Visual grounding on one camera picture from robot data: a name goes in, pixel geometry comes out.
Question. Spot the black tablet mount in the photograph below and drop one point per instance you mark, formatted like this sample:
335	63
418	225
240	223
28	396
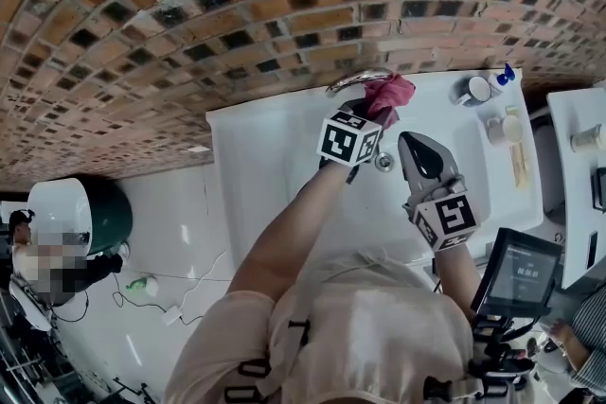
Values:
497	355

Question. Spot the chrome sink faucet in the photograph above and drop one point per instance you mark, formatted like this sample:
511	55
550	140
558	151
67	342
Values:
349	81

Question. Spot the person's right forearm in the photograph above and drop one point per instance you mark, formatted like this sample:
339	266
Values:
454	284

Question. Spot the metal sink drain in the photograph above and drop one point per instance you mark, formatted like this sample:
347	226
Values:
384	160

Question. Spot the black flat device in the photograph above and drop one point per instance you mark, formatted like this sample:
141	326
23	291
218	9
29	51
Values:
600	187

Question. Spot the dark green bucket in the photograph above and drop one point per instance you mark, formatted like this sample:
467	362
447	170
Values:
111	213

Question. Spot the person's left forearm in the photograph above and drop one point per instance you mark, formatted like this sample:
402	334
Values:
289	232

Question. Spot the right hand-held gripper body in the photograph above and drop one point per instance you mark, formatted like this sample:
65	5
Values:
450	217

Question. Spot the black tablet with timer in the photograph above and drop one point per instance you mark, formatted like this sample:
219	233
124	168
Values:
518	272

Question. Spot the green and white bottle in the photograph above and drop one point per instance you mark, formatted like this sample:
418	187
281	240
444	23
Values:
142	285

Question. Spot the beige shirt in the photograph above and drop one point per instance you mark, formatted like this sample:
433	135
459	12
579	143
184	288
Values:
369	336

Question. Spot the white ceramic sink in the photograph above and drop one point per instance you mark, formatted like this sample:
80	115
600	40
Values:
265	156

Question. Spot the grey and white mug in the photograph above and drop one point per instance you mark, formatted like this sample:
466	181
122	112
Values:
475	91

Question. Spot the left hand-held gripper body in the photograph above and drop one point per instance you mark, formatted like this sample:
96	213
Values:
348	139

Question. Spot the beige cup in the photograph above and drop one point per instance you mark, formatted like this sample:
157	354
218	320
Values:
506	130

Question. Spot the paper cup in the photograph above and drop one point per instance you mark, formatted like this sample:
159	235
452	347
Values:
587	138

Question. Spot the red cloth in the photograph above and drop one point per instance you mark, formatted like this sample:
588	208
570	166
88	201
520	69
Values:
393	92

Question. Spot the white round basin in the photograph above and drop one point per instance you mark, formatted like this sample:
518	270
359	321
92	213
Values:
59	208

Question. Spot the white power adapter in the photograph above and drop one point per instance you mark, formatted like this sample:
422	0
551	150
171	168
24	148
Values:
172	315

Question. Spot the white bottle with blue cap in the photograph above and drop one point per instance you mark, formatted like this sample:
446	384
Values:
503	78

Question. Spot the white side counter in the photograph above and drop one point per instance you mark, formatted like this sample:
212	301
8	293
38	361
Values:
575	184

